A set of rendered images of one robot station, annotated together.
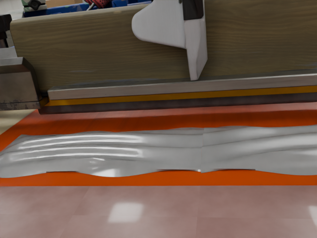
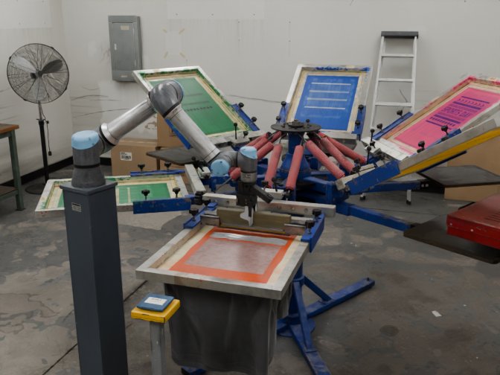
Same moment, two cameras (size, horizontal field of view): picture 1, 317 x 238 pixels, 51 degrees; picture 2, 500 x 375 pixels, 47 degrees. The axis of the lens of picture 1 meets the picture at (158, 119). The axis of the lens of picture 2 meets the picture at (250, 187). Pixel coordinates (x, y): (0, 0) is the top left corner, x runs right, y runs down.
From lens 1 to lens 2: 2.40 m
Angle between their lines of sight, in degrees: 8
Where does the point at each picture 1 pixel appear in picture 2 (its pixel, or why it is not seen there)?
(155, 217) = (237, 244)
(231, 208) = (247, 244)
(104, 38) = (234, 215)
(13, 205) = (218, 240)
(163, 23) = (245, 216)
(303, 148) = (262, 239)
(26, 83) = (217, 221)
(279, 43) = (265, 222)
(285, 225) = (252, 246)
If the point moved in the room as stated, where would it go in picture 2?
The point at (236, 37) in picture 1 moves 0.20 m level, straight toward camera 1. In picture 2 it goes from (258, 219) to (242, 234)
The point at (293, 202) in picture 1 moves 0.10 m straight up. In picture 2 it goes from (255, 245) to (255, 223)
